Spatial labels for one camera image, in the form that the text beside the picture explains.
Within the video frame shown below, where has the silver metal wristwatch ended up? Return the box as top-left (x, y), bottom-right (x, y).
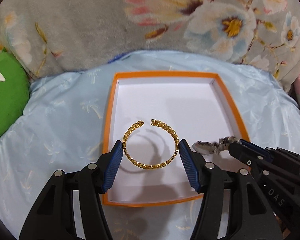
top-left (192, 137), bottom-right (239, 155)

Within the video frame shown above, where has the gold chain bangle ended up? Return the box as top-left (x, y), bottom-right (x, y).
top-left (122, 119), bottom-right (180, 170)

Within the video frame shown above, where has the orange cardboard box tray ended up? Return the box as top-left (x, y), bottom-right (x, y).
top-left (103, 71), bottom-right (249, 207)

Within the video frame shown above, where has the grey floral blanket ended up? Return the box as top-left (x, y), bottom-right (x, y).
top-left (0, 0), bottom-right (300, 89)

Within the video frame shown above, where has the green plush cushion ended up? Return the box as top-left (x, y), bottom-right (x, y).
top-left (0, 52), bottom-right (30, 137)

